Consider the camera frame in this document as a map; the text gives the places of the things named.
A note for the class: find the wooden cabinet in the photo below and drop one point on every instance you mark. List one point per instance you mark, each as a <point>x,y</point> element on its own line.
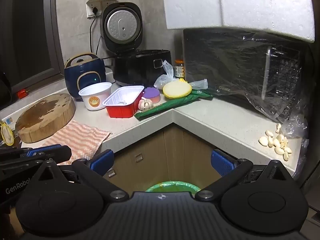
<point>150,155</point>

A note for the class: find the purple item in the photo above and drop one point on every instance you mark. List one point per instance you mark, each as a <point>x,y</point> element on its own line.
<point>151,92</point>

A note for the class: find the dark window frame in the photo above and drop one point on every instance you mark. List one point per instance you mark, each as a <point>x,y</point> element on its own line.
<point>50,30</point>

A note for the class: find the small red object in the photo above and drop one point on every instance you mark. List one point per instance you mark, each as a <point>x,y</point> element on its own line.
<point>22,93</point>

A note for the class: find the trash bin with green bag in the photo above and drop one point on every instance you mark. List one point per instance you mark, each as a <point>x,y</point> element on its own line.
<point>172,187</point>

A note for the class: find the yellow plastic item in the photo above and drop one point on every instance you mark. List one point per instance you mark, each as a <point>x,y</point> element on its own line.
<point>6,135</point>

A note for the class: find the green packet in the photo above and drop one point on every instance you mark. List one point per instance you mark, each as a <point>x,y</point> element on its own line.
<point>170,103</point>

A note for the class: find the round wooden cutting board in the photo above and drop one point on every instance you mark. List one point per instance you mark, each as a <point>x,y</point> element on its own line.
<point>42,115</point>

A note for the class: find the pile of garlic cloves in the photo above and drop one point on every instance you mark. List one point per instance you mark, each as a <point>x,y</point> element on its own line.
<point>277,142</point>

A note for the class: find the small clear wrapper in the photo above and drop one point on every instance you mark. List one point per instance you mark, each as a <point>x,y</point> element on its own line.
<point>200,83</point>

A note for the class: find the pink striped cloth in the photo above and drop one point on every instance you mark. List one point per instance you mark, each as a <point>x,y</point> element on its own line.
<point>80,137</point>

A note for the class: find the blue small rice cooker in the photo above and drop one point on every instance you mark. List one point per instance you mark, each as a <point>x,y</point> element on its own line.
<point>85,72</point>

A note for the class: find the black rice cooker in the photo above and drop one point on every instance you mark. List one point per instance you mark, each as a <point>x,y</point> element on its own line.
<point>140,67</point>

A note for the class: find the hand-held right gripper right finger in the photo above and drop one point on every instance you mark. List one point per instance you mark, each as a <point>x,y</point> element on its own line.
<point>221,162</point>

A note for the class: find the black microwave oven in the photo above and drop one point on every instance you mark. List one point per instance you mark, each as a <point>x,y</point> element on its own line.
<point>225,62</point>

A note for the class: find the clear plastic bag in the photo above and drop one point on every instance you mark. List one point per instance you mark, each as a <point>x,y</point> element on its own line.
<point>166,77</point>

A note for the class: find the garlic bulb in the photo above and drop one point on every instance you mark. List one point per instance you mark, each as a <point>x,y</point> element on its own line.
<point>145,104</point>

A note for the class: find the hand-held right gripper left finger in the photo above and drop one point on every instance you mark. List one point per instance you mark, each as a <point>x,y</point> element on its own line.
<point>102,161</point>

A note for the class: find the jar with orange lid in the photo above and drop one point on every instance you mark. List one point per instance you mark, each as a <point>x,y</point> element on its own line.
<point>179,70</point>

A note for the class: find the red plastic tray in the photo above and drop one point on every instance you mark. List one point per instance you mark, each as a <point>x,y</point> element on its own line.
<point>120,111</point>

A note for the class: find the white foam box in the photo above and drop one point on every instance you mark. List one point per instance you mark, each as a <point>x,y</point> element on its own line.
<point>250,5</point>

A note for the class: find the yellow round sponge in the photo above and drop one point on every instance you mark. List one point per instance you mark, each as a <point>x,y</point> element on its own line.
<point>176,88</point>

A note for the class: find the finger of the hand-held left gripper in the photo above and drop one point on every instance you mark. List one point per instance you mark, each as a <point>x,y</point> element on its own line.
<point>43,150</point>
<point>60,155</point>

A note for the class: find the white wall socket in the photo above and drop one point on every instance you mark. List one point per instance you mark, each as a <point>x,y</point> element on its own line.
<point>90,6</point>

